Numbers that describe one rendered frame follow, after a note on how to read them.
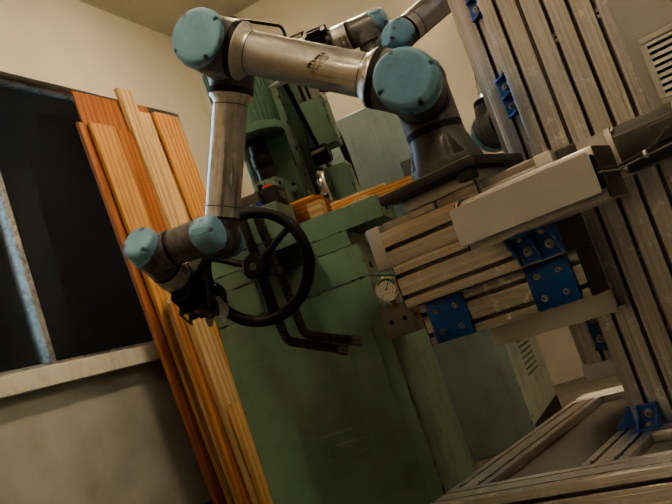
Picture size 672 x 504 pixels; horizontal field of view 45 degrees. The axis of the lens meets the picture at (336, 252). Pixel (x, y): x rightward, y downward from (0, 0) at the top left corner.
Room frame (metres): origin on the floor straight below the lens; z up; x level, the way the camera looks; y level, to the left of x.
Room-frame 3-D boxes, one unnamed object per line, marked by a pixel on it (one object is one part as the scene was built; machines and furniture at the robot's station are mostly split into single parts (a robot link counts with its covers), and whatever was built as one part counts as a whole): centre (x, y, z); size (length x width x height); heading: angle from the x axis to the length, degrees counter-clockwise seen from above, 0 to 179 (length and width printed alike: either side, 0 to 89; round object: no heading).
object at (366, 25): (2.05, -0.27, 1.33); 0.11 x 0.08 x 0.09; 77
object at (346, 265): (2.37, 0.09, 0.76); 0.57 x 0.45 x 0.09; 167
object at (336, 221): (2.15, 0.13, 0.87); 0.61 x 0.30 x 0.06; 77
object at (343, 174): (2.40, -0.08, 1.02); 0.09 x 0.07 x 0.12; 77
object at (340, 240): (2.19, 0.13, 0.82); 0.40 x 0.21 x 0.04; 77
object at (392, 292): (1.99, -0.09, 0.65); 0.06 x 0.04 x 0.08; 77
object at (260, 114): (2.25, 0.11, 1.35); 0.18 x 0.18 x 0.31
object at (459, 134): (1.60, -0.27, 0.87); 0.15 x 0.15 x 0.10
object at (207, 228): (1.61, 0.25, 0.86); 0.11 x 0.11 x 0.08; 76
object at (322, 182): (2.35, -0.04, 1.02); 0.12 x 0.03 x 0.12; 167
